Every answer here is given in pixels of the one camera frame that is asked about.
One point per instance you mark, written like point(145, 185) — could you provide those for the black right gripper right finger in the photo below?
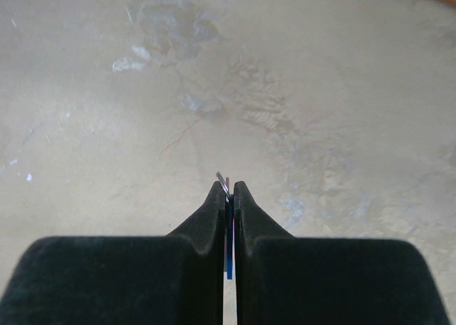
point(283, 279)

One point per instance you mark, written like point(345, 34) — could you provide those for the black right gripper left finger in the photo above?
point(172, 279)

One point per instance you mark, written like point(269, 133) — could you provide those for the blue capped key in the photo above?
point(229, 237)

